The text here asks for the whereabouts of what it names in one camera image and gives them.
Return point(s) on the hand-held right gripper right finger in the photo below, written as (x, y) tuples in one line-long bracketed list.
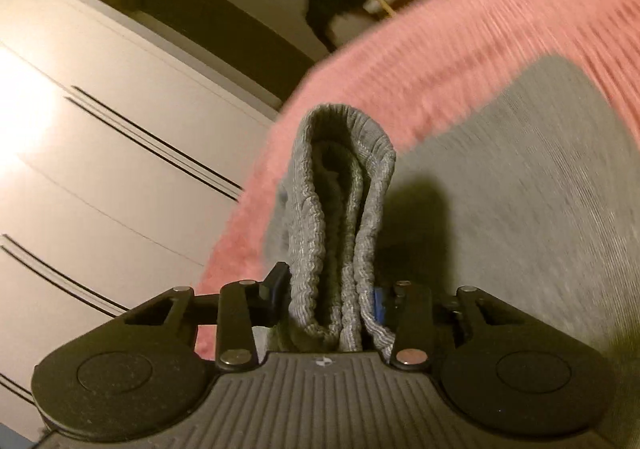
[(382, 307)]

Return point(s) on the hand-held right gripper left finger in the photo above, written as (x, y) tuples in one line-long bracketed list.
[(278, 291)]

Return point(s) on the white wardrobe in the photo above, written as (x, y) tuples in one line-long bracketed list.
[(100, 179)]

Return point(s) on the pink ribbed blanket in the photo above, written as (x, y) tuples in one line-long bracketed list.
[(450, 29)]

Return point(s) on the dark clothing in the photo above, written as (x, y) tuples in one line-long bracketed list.
[(325, 4)]

